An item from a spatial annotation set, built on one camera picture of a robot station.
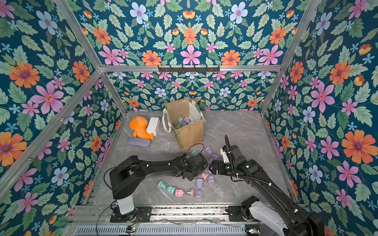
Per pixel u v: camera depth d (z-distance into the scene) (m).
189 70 0.91
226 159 0.70
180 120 1.11
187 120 1.11
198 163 0.68
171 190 0.79
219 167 0.68
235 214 0.73
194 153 0.93
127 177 0.48
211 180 0.83
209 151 0.94
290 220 0.40
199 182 0.82
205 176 0.84
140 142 0.99
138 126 1.03
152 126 1.06
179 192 0.78
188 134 0.88
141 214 0.74
